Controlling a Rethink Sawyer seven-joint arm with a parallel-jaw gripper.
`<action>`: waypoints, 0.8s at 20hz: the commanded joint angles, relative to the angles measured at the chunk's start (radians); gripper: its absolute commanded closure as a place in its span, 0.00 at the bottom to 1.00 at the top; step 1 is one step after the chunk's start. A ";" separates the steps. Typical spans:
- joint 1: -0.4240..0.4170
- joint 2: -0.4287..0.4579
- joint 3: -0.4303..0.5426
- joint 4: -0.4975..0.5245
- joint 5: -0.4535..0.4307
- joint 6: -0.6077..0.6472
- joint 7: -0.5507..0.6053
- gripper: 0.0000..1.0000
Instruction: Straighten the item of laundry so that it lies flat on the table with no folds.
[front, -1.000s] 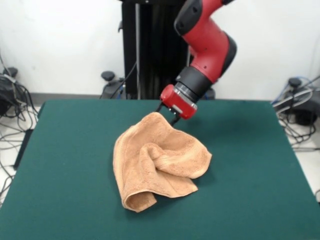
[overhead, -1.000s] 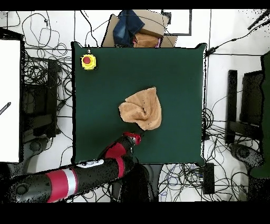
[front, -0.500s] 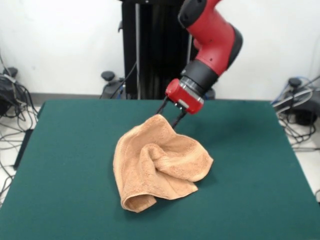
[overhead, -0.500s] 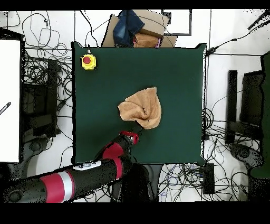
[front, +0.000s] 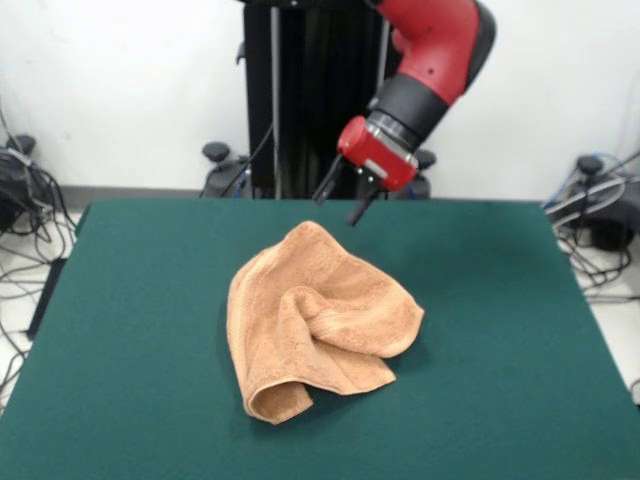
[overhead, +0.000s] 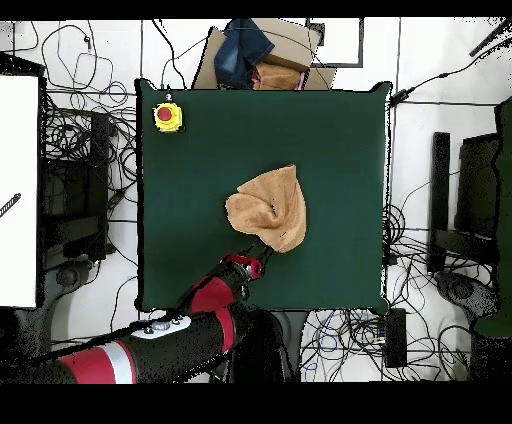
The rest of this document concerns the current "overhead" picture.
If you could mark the tan terry towel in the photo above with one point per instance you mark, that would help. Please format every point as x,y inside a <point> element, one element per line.
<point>276,200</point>

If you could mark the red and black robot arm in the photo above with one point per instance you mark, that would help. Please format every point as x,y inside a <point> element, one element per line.
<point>208,296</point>

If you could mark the black flat floor bar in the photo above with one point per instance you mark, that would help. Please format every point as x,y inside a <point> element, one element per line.
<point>440,180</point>

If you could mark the dark green tablecloth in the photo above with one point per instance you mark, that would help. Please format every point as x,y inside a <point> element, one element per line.
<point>240,132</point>

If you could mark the yellow emergency stop button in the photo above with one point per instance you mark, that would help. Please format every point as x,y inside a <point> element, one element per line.
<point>168,118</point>

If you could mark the orange folded towel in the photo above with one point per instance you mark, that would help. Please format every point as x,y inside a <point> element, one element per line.
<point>276,76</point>

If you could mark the black caster base leg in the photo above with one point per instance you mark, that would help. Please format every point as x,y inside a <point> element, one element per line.
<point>460,288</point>
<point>68,276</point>

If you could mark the blue denim jeans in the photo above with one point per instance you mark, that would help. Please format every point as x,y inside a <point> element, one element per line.
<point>240,52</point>

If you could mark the black power adapter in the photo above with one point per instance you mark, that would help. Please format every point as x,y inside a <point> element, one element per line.
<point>399,97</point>

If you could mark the brown cardboard box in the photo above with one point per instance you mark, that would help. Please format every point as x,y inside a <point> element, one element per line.
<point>288,44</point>

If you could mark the green cloth covered table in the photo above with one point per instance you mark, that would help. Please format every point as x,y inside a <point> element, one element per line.
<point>504,200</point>

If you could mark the black tripod leg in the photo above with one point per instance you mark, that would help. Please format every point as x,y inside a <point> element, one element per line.
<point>490,38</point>

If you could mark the dark square floor frame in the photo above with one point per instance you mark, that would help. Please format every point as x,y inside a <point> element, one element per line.
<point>340,65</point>

